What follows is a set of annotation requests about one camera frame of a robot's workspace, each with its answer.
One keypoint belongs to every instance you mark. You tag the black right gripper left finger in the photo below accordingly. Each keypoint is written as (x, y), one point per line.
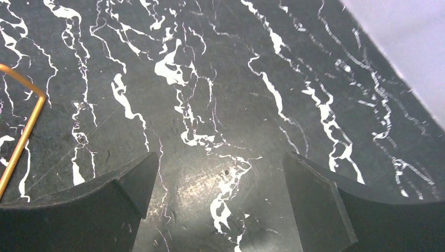
(102, 214)

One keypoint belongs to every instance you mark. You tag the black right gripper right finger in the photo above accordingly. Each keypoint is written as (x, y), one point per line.
(335, 213)

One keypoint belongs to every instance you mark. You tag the gold wire glass rack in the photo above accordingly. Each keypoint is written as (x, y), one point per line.
(28, 128)

